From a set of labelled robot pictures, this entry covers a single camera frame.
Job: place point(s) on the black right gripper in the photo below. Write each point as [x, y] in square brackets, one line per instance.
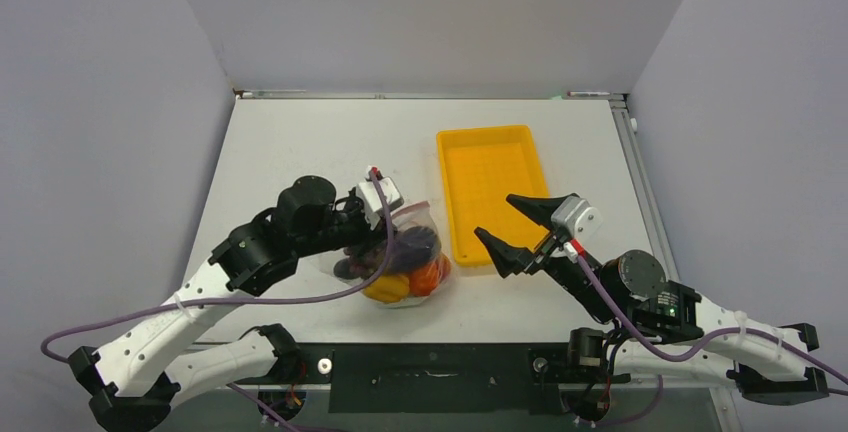
[506, 255]

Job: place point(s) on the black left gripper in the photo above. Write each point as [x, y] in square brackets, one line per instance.
[368, 237]

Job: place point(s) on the dark purple round eggplant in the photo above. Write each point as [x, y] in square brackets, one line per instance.
[413, 247]

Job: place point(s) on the yellow bell pepper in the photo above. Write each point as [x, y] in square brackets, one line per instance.
[388, 289]

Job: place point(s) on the yellow plastic tray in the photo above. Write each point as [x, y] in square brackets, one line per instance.
[480, 167]

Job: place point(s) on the clear zip top bag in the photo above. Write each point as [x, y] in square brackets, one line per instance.
[406, 275]

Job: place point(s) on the orange pumpkin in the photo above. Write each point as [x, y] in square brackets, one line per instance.
[428, 278]

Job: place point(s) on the dark red grape bunch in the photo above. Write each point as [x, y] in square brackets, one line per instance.
[358, 263]

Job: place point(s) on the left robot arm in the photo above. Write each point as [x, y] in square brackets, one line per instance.
[138, 378]

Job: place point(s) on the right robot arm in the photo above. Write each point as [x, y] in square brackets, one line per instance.
[658, 326]

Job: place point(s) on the marker pen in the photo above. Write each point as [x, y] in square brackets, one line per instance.
[588, 94]

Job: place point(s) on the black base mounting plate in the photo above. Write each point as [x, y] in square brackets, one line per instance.
[440, 378]

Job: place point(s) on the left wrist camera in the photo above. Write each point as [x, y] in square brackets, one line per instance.
[378, 194]

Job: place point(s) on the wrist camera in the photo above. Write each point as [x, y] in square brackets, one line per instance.
[378, 194]
[574, 221]

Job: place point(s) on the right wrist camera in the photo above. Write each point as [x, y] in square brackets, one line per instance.
[574, 221]

